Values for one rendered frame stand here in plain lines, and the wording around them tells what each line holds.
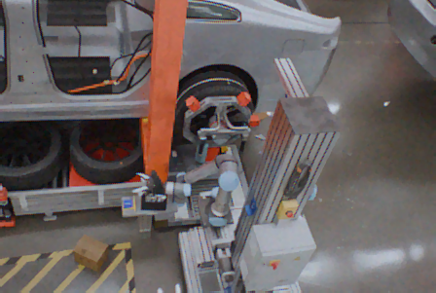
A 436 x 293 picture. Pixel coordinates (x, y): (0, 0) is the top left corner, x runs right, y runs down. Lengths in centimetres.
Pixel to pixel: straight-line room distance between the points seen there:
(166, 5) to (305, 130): 102
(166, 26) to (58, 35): 190
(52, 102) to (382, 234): 315
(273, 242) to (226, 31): 157
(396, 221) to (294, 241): 217
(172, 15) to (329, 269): 263
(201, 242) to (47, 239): 145
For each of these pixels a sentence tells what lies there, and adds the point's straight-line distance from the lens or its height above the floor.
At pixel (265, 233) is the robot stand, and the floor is 123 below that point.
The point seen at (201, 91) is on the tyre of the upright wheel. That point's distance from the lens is 365.
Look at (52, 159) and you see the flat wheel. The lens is 402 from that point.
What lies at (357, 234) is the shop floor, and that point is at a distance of 462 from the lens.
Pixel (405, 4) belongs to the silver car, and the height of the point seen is 116.
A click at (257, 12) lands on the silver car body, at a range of 354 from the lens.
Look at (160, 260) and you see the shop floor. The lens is 404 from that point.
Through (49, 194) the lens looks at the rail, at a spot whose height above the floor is 38.
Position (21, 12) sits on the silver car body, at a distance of 339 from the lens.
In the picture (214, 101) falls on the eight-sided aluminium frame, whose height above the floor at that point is 112.
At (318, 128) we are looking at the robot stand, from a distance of 232.
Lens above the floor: 359
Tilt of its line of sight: 46 degrees down
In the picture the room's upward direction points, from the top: 12 degrees clockwise
